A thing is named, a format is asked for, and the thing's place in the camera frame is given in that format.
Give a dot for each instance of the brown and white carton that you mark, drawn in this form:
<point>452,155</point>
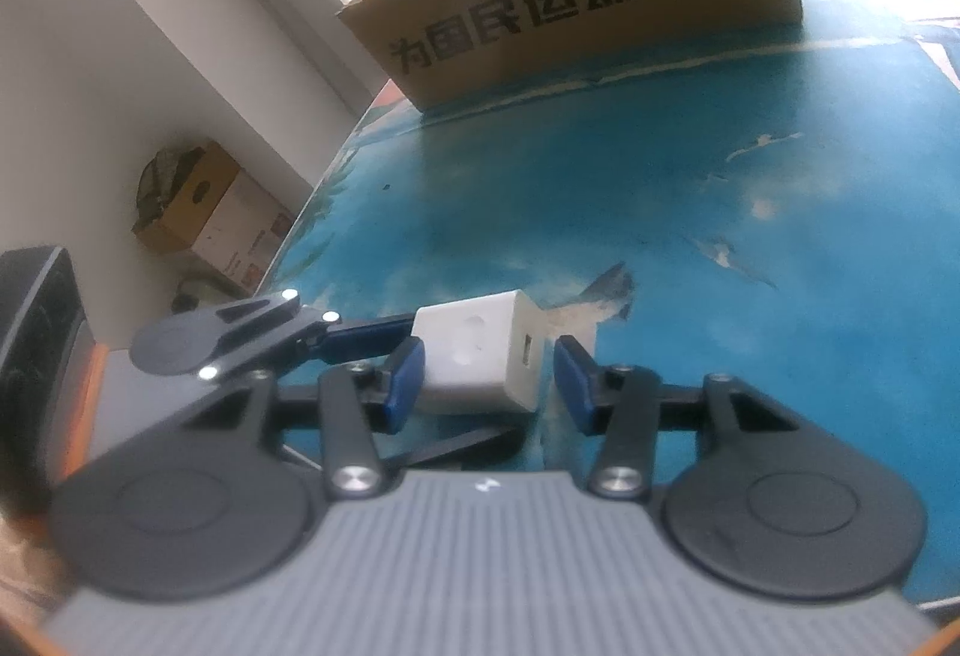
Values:
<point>225,228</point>

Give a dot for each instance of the white charger cube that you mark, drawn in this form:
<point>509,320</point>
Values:
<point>480,356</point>

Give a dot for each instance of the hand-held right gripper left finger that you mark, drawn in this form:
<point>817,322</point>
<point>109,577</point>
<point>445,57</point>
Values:
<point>405,378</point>

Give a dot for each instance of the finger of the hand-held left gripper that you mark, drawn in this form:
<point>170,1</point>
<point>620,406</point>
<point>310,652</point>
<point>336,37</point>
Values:
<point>480,442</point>
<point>367,333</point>

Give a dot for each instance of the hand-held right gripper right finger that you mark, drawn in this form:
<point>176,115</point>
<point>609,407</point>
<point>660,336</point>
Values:
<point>574,386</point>

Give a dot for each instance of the camouflage cloth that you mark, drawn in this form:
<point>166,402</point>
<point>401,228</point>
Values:
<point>161,183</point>

